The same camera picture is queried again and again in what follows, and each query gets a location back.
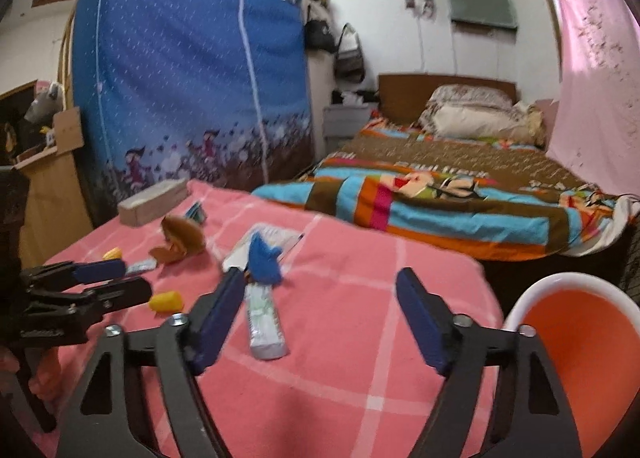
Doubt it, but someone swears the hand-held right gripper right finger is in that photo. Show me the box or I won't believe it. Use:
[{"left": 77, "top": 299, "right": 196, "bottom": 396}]
[{"left": 395, "top": 267, "right": 583, "bottom": 458}]

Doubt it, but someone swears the grey nightstand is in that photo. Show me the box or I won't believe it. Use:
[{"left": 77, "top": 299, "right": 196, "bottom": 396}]
[{"left": 322, "top": 105, "right": 376, "bottom": 153}]

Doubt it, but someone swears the wooden cabinet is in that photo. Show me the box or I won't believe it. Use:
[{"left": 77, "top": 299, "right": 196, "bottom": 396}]
[{"left": 15, "top": 148, "right": 93, "bottom": 269}]

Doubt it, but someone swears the dark clutter on nightstand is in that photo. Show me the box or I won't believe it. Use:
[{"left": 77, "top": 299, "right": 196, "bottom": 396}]
[{"left": 331, "top": 88, "right": 379, "bottom": 107}]

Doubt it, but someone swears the brown toy burger bun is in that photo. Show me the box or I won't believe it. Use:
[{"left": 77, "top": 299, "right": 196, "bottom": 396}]
[{"left": 160, "top": 214, "right": 206, "bottom": 257}]

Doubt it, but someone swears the small brown fruit peel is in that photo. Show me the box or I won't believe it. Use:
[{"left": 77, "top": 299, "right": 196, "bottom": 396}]
[{"left": 149, "top": 244, "right": 184, "bottom": 266}]

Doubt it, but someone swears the person's left hand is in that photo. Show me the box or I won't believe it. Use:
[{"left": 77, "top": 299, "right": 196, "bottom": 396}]
[{"left": 29, "top": 347, "right": 63, "bottom": 393}]

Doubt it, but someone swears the orange white chair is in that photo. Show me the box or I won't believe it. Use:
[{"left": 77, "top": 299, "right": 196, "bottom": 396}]
[{"left": 501, "top": 273, "right": 640, "bottom": 458}]

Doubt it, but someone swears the wooden headboard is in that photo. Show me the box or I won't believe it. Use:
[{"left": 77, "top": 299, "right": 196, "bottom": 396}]
[{"left": 377, "top": 72, "right": 518, "bottom": 126}]

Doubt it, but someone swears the white printed packet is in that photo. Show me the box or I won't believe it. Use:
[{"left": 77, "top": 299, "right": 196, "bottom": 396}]
[{"left": 222, "top": 224, "right": 304, "bottom": 273}]

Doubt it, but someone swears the white tissue box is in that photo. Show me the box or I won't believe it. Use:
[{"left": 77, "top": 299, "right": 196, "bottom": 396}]
[{"left": 117, "top": 179, "right": 190, "bottom": 227}]

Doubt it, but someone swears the grey handbag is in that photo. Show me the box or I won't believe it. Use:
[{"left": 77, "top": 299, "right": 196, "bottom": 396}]
[{"left": 334, "top": 22, "right": 365, "bottom": 84}]

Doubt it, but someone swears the black handbag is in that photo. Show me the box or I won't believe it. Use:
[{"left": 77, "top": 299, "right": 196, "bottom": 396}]
[{"left": 303, "top": 5, "right": 335, "bottom": 52}]

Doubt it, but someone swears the pink curtain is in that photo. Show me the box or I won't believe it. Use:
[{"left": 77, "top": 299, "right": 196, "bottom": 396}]
[{"left": 547, "top": 0, "right": 640, "bottom": 193}]

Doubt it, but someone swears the cardboard sheet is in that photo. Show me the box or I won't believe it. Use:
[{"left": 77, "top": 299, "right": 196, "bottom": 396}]
[{"left": 52, "top": 106, "right": 85, "bottom": 155}]

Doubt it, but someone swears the grey plush toy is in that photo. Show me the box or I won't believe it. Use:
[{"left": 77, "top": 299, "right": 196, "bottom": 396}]
[{"left": 24, "top": 82, "right": 66, "bottom": 125}]

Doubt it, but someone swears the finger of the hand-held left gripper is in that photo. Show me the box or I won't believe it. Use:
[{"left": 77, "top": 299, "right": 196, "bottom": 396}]
[
  {"left": 30, "top": 278, "right": 152, "bottom": 319},
  {"left": 20, "top": 259, "right": 126, "bottom": 289}
]

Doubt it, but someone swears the pink checked blanket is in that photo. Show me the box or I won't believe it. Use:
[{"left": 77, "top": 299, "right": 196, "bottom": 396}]
[{"left": 30, "top": 180, "right": 503, "bottom": 458}]

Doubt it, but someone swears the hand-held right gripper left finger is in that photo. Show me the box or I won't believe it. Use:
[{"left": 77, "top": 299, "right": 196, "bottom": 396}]
[{"left": 55, "top": 268, "right": 247, "bottom": 458}]

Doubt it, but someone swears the green wall board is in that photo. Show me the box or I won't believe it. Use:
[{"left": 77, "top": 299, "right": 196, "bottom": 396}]
[{"left": 446, "top": 0, "right": 519, "bottom": 31}]

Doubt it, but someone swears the blue fabric wardrobe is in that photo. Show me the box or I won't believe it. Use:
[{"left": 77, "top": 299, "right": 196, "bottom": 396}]
[{"left": 70, "top": 0, "right": 316, "bottom": 229}]

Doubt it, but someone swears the small silver wrapper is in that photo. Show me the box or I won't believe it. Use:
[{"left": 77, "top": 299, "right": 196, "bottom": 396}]
[{"left": 125, "top": 258, "right": 160, "bottom": 276}]

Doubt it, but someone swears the colourful striped quilt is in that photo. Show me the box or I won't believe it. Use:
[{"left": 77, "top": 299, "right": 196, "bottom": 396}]
[{"left": 252, "top": 120, "right": 636, "bottom": 259}]

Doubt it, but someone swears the floral pillow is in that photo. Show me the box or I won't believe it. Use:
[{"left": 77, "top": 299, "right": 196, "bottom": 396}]
[{"left": 417, "top": 84, "right": 546, "bottom": 146}]

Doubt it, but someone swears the yellow toy piece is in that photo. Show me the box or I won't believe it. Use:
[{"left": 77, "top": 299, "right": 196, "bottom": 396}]
[{"left": 150, "top": 291, "right": 185, "bottom": 315}]

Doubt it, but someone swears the dark framed picture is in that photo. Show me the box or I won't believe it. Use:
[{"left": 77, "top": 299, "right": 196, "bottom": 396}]
[{"left": 0, "top": 80, "right": 40, "bottom": 166}]

